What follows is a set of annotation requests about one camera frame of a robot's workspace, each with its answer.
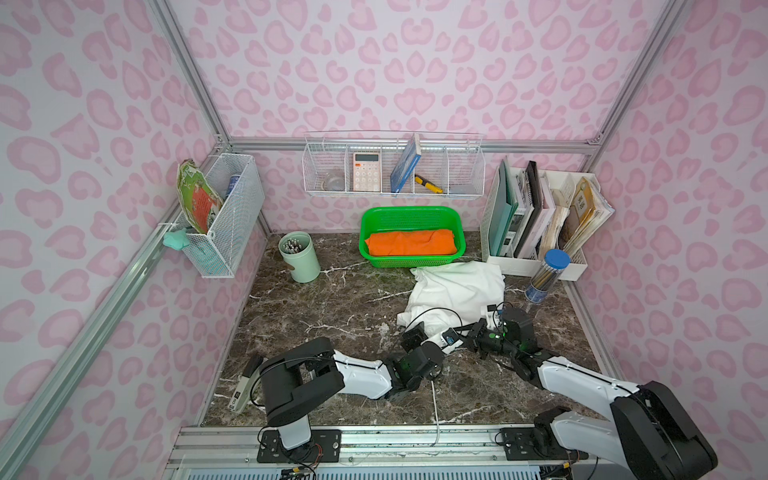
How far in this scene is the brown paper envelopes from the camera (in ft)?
3.04

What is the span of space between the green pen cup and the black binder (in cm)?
69

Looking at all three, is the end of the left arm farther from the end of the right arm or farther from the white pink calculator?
the white pink calculator

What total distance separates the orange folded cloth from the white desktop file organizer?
0.15 meters

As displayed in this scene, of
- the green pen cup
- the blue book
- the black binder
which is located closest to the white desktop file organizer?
the black binder

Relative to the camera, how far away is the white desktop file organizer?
3.03 feet

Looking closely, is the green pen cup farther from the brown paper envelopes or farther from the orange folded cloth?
the brown paper envelopes

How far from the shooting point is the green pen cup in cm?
95

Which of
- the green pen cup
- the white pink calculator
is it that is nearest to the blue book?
the white pink calculator

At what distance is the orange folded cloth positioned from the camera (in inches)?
42.5

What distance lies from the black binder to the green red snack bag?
Result: 880mm

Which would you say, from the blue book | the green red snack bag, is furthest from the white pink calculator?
the green red snack bag

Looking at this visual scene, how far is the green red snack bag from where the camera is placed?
703 millimetres

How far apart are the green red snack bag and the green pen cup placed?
9.1 inches

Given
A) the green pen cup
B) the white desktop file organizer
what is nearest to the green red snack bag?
the green pen cup
